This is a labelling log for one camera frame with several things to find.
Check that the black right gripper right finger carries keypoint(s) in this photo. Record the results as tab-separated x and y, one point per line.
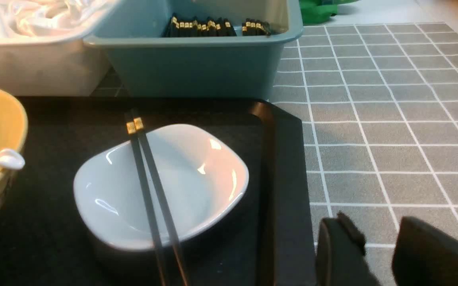
424	255

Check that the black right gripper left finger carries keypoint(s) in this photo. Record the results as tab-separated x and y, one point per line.
340	257

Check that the white square side dish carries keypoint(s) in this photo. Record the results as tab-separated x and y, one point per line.
203	180

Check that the black chopstick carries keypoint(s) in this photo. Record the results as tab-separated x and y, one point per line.
162	199
153	226

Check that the white ceramic soup spoon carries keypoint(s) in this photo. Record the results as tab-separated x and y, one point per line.
11	160

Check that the green cloth backdrop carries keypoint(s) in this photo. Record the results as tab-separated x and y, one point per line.
320	11

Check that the teal plastic chopstick bin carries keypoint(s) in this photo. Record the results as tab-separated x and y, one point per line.
151	66

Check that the black chopsticks bundle in bin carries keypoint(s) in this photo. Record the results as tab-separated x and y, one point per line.
210	27

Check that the black serving tray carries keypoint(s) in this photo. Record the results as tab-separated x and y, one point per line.
266	241

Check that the white plastic spoon bin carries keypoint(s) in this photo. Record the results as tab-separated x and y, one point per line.
50	66

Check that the white spoons pile in bin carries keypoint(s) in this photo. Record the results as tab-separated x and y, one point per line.
49	18

